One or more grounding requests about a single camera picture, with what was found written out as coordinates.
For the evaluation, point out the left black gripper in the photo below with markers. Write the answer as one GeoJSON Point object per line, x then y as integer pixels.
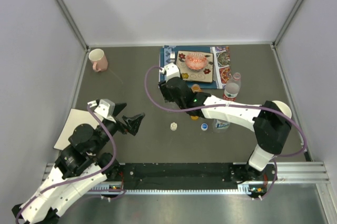
{"type": "Point", "coordinates": [133, 123]}

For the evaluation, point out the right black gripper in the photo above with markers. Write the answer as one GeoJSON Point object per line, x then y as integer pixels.
{"type": "Point", "coordinates": [166, 92]}

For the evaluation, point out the orange juice bottle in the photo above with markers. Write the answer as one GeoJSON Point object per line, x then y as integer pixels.
{"type": "Point", "coordinates": [196, 88]}

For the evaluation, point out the cream ridged bottle cap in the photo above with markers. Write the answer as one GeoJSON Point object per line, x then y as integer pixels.
{"type": "Point", "coordinates": [173, 126]}

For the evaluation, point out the blue white bottle cap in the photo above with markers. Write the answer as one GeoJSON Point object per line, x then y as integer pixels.
{"type": "Point", "coordinates": [204, 127]}

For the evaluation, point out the blue cap water bottle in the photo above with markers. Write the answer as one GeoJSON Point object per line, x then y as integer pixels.
{"type": "Point", "coordinates": [220, 125]}

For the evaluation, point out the red label water bottle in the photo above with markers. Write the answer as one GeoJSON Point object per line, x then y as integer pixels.
{"type": "Point", "coordinates": [232, 87]}

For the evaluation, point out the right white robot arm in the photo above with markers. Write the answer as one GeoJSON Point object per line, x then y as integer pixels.
{"type": "Point", "coordinates": [269, 121]}

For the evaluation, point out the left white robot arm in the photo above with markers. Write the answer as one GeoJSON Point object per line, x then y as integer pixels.
{"type": "Point", "coordinates": [80, 166]}

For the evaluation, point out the square floral plate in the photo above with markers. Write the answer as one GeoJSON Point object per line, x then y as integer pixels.
{"type": "Point", "coordinates": [204, 76]}

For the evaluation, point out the silver fork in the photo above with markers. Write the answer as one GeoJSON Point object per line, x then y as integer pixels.
{"type": "Point", "coordinates": [172, 57]}

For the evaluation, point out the red patterned bowl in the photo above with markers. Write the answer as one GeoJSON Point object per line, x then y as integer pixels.
{"type": "Point", "coordinates": [196, 61]}

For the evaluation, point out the blue patterned placemat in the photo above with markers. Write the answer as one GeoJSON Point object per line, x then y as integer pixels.
{"type": "Point", "coordinates": [165, 59]}

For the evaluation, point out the white notebook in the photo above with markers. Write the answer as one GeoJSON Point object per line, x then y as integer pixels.
{"type": "Point", "coordinates": [75, 118]}

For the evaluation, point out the pink mug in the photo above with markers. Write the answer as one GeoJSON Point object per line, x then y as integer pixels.
{"type": "Point", "coordinates": [98, 59]}

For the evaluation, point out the white paper cup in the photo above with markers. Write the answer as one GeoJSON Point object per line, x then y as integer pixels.
{"type": "Point", "coordinates": [284, 108]}

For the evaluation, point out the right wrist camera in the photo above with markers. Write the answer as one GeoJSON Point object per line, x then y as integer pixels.
{"type": "Point", "coordinates": [168, 72]}

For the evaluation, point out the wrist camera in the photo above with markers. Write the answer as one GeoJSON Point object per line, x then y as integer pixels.
{"type": "Point", "coordinates": [103, 107]}
{"type": "Point", "coordinates": [168, 72]}

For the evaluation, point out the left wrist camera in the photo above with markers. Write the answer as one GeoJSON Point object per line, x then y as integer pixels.
{"type": "Point", "coordinates": [103, 107]}

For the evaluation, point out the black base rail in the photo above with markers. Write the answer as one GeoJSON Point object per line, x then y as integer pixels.
{"type": "Point", "coordinates": [182, 176]}

